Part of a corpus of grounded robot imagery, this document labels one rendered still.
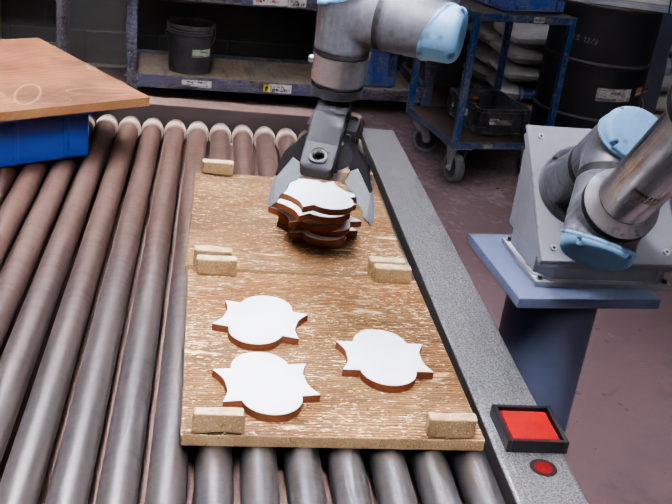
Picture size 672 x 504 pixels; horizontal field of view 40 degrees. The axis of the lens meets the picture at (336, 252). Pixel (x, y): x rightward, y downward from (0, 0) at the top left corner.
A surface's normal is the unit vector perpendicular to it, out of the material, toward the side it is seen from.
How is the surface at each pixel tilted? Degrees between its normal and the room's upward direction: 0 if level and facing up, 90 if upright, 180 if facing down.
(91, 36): 90
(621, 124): 39
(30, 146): 90
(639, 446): 1
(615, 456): 0
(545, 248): 45
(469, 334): 0
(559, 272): 90
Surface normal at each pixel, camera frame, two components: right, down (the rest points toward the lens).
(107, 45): 0.19, 0.43
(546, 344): -0.19, 0.39
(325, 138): 0.04, -0.49
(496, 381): 0.11, -0.90
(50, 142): 0.65, 0.39
